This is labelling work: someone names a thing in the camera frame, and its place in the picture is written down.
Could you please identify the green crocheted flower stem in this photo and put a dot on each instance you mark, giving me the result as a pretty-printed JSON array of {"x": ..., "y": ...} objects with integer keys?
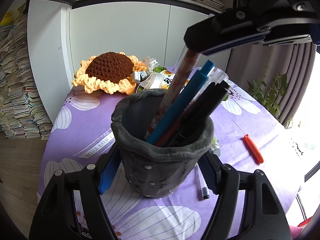
[{"x": 159, "y": 69}]

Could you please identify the white cabinet with shelves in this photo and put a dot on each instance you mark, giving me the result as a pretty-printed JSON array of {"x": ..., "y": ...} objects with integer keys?
[{"x": 62, "y": 33}]

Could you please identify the tall stack of books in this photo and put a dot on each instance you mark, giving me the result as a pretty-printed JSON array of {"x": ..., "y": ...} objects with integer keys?
[{"x": 22, "y": 111}]

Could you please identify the black marker pen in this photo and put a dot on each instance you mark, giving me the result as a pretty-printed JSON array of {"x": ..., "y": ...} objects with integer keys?
[{"x": 192, "y": 122}]

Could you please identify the white eraser stick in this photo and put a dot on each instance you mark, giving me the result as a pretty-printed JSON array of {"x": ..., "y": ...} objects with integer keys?
[{"x": 203, "y": 185}]

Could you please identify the red patterned pen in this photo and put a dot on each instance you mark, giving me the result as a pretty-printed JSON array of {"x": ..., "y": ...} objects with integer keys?
[{"x": 185, "y": 64}]

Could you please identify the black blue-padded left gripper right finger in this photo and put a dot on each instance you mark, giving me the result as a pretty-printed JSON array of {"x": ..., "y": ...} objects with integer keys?
[{"x": 263, "y": 216}]

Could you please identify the red gel pen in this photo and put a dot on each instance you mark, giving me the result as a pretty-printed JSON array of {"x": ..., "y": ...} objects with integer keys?
[{"x": 215, "y": 76}]

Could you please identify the blue pen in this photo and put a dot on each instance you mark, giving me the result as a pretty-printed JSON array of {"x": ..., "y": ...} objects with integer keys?
[{"x": 188, "y": 93}]

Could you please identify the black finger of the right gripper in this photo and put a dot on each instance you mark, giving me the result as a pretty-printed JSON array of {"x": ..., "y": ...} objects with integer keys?
[{"x": 266, "y": 22}]

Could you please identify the grey curtain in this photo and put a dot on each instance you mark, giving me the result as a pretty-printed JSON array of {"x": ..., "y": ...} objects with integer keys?
[{"x": 244, "y": 64}]

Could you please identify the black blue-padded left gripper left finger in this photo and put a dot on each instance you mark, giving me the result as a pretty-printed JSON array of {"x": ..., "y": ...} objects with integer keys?
[{"x": 55, "y": 216}]

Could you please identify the crocheted sunflower head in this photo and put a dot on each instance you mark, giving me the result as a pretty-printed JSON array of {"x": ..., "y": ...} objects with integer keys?
[{"x": 109, "y": 72}]

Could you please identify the orange utility knife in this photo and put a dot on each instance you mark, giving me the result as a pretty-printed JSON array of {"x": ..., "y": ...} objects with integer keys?
[{"x": 253, "y": 149}]

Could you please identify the green potted plant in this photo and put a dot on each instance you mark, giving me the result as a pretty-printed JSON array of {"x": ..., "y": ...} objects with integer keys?
[{"x": 278, "y": 86}]

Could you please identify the purple floral tablecloth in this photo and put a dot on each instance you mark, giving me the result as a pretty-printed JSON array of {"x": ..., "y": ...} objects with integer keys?
[{"x": 82, "y": 132}]

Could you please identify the translucent white ribbon bow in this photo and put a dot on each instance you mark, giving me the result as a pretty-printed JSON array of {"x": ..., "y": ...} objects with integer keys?
[{"x": 147, "y": 79}]

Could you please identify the grey felt pen holder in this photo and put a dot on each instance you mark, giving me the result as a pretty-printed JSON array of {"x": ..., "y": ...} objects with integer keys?
[{"x": 154, "y": 171}]

